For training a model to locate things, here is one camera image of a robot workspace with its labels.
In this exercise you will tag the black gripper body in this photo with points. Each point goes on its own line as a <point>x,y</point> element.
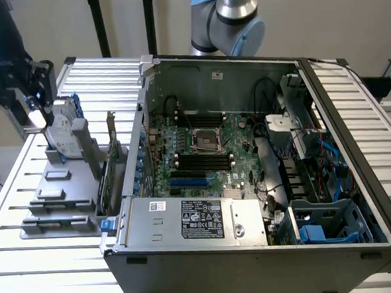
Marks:
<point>2,80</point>

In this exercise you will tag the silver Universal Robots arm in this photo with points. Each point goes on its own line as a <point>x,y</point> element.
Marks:
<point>235,14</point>

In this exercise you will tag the black RAM slot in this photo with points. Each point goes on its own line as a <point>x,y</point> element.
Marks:
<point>204,154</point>
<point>203,115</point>
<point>203,119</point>
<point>204,163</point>
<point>203,122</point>
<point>204,159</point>
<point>205,168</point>

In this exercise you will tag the short black expansion slot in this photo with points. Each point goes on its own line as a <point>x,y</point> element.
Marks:
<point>179,191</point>

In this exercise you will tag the CPU socket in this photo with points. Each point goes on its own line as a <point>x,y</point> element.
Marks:
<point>205,140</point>

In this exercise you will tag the blue expansion slot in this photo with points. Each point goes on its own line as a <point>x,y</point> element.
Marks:
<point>189,183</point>

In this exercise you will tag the silver hard disk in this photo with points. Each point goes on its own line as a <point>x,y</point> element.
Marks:
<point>62,134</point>

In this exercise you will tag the black pole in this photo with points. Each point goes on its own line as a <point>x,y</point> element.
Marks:
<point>149,20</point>
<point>99,23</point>

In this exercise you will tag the grey parts rack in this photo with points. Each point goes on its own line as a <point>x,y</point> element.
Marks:
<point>72,190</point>

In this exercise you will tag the green graphics card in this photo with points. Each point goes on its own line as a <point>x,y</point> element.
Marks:
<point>109,178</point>

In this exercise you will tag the green motherboard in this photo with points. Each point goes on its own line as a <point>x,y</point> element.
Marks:
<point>169,144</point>

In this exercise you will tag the blue power supply latch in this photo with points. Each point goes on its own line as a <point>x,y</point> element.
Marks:
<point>107,225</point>

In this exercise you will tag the silver power supply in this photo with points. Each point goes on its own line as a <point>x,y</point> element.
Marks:
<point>160,221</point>

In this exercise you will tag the white case label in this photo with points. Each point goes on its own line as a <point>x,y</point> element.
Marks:
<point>217,75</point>

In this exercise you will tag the silver chipset heatsink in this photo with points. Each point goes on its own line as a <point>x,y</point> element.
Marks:
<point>234,193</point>

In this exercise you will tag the grey metal disk bay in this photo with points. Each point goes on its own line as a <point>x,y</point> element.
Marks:
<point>280,128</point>

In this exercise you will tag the black open PC case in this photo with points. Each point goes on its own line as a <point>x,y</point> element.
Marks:
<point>223,271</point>

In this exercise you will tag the blue-grey drive cage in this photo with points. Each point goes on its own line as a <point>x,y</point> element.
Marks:
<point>332,211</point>

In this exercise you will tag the black box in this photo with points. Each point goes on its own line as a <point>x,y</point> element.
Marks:
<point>376,86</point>

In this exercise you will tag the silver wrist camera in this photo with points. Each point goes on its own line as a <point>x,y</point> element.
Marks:
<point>37,118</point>

